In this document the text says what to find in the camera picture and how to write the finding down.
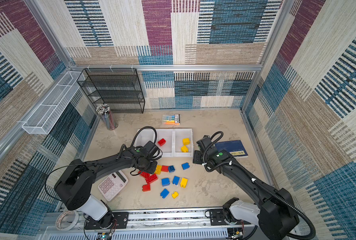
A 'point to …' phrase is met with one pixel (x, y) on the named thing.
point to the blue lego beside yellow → (175, 180)
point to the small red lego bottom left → (146, 187)
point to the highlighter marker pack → (171, 119)
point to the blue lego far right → (185, 166)
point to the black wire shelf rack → (118, 88)
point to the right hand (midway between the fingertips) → (199, 159)
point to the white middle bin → (167, 134)
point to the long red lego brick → (145, 175)
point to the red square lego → (164, 168)
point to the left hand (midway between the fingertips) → (153, 167)
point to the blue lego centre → (165, 181)
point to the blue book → (235, 148)
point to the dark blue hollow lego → (171, 168)
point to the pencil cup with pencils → (103, 110)
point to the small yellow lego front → (175, 194)
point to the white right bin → (179, 134)
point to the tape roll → (58, 221)
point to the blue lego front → (164, 193)
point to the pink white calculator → (112, 185)
